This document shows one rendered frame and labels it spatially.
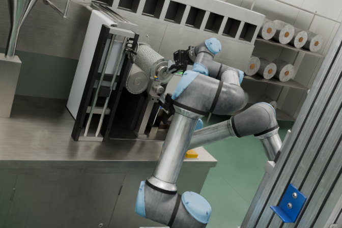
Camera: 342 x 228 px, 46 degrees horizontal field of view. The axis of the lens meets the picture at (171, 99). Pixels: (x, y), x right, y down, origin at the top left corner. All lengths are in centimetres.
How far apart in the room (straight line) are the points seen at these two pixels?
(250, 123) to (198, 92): 40
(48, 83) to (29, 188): 67
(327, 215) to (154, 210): 56
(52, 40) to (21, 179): 76
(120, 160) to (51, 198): 33
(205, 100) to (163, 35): 110
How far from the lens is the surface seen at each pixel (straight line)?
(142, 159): 189
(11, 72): 187
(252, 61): 564
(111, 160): 181
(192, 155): 207
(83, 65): 206
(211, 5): 253
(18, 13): 180
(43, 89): 224
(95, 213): 200
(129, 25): 186
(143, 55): 214
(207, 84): 135
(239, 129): 168
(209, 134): 174
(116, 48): 179
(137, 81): 202
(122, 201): 202
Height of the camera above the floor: 175
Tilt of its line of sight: 17 degrees down
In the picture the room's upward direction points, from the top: 19 degrees clockwise
